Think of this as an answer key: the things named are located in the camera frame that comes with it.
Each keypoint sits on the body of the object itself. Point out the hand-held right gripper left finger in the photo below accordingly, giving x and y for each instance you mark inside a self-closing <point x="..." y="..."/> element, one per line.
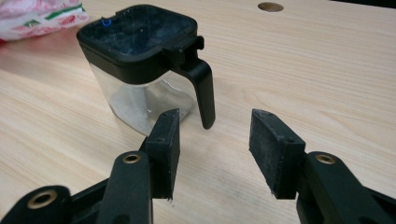
<point x="163" y="155"/>

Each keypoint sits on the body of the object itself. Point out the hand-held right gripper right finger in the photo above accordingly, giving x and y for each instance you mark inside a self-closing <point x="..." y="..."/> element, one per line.
<point x="274" y="155"/>

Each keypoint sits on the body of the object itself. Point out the clear seasoning jar black lid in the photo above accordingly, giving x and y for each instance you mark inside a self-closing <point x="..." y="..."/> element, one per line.
<point x="137" y="62"/>

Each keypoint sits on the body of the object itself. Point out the pink and white seasoning bag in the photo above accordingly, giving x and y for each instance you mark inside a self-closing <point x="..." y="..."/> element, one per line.
<point x="37" y="18"/>

